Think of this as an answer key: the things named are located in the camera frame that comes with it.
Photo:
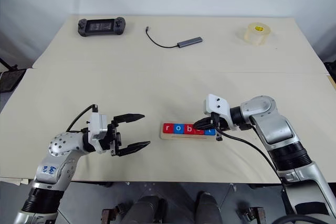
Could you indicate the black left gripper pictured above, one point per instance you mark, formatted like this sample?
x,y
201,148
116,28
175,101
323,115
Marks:
x,y
113,140

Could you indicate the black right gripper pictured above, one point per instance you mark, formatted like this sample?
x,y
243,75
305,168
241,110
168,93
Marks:
x,y
221,125

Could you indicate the red letter o tile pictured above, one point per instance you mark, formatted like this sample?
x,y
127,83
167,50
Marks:
x,y
199,131

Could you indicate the blue letter t tile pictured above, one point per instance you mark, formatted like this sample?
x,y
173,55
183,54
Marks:
x,y
210,131

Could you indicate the red letter b tile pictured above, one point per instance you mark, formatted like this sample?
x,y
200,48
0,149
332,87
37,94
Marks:
x,y
188,128

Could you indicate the wooden letter tile rack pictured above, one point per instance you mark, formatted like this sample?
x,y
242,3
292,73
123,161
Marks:
x,y
183,137

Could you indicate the blue letter o tile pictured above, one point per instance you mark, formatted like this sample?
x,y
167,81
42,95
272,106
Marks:
x,y
178,128

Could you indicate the red letter r tile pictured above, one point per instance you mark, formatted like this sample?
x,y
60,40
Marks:
x,y
168,128

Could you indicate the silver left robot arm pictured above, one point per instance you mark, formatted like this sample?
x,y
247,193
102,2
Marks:
x,y
57,155

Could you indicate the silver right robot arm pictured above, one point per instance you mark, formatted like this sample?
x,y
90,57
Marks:
x,y
275,129

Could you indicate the dark rounded shape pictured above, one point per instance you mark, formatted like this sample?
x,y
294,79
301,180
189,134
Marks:
x,y
141,209

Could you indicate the clear tape roll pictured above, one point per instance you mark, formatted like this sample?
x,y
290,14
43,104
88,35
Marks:
x,y
254,35

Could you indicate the black handheld game controller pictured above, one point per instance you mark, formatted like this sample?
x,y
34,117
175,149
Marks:
x,y
101,26

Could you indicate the black mesh stand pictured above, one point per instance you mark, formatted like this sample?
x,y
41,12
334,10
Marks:
x,y
10,79

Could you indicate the black object at table side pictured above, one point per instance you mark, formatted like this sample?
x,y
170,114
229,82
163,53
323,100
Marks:
x,y
331,68

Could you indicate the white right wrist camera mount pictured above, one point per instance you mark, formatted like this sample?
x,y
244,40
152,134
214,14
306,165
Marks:
x,y
218,104

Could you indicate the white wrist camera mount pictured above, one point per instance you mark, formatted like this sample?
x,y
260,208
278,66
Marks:
x,y
97,128
218,104

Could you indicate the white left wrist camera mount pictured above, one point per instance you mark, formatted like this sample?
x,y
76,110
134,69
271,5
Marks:
x,y
97,128

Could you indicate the black table caster bracket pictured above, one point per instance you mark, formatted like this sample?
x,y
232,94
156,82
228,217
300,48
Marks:
x,y
252,213
109,214

